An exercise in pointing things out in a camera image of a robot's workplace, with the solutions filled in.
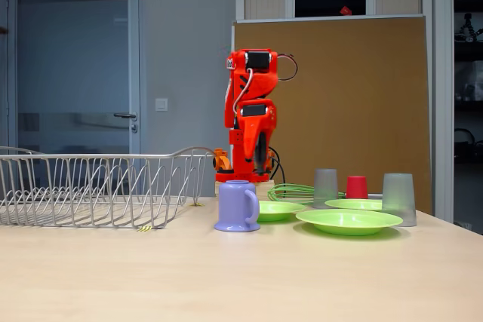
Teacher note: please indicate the red orange robot arm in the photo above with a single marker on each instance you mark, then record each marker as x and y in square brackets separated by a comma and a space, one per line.
[264, 84]

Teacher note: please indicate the small red object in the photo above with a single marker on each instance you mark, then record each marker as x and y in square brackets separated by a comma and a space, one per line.
[345, 10]

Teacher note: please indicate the grey glass door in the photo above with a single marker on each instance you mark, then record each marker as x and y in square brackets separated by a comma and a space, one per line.
[75, 16]

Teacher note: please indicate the purple plastic mug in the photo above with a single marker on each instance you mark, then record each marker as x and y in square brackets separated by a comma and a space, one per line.
[232, 205]

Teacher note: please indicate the brown pin board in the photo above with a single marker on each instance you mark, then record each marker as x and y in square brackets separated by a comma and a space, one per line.
[358, 111]

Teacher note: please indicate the red plastic cup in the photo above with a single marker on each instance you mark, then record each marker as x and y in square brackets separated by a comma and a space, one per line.
[356, 188]

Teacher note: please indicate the orange table clamp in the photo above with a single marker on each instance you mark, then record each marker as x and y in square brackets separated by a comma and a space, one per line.
[220, 160]

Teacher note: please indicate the white light switch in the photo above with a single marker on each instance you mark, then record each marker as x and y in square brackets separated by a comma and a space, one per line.
[162, 104]

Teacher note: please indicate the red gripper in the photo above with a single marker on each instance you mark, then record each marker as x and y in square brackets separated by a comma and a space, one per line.
[252, 130]

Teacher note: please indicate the green plastic plate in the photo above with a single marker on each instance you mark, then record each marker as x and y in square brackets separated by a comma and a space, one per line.
[354, 204]
[347, 222]
[279, 210]

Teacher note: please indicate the flexible camera tripod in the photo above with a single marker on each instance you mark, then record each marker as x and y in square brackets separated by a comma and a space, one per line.
[469, 29]

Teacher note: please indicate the yellow black striped tape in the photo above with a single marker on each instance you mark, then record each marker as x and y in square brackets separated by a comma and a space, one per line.
[144, 228]
[197, 204]

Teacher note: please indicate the door lock cylinder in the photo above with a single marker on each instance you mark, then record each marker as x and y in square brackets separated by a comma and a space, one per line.
[134, 127]

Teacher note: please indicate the grey translucent plastic cup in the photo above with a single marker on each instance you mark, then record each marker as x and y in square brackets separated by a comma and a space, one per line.
[325, 186]
[399, 197]

